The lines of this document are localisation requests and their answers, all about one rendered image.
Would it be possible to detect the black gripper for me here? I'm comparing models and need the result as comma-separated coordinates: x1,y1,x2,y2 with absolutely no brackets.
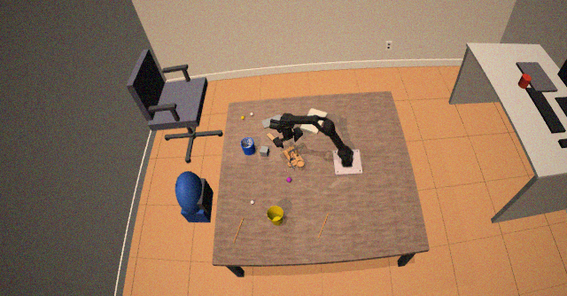
273,128,303,148

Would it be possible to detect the yellow cup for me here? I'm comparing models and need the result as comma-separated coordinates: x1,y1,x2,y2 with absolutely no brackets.
267,206,284,225

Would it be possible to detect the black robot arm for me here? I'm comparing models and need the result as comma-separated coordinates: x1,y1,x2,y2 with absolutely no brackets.
269,113,353,167

